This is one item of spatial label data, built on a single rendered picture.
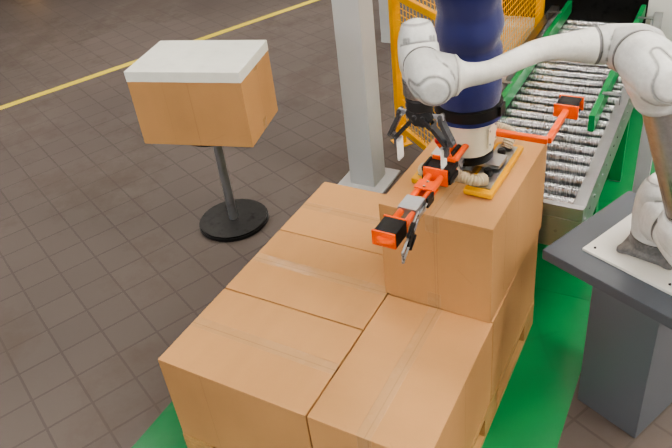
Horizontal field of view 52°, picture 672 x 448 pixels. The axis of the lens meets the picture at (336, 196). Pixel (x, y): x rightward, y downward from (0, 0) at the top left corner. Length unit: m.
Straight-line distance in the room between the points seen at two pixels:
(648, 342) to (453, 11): 1.27
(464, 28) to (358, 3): 1.53
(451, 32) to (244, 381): 1.29
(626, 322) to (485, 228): 0.64
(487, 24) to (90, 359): 2.31
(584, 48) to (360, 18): 1.90
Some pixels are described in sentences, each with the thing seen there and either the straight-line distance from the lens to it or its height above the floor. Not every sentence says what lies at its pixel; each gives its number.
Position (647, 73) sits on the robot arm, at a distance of 1.81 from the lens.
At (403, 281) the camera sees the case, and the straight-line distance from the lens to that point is 2.49.
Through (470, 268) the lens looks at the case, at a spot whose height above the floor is 0.77.
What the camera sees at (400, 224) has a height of 1.10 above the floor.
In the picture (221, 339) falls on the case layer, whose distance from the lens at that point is 2.51.
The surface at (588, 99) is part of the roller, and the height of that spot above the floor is 0.54.
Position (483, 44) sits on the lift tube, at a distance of 2.18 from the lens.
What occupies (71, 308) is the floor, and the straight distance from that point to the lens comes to 3.78.
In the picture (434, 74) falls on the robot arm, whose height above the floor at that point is 1.58.
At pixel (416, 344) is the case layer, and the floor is 0.54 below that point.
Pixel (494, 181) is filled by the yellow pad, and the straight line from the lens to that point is 2.36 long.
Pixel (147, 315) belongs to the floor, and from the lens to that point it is 3.56.
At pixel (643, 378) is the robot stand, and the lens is 2.68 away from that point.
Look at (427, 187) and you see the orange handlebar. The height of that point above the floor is 1.09.
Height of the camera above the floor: 2.26
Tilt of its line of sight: 33 degrees down
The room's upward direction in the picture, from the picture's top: 7 degrees counter-clockwise
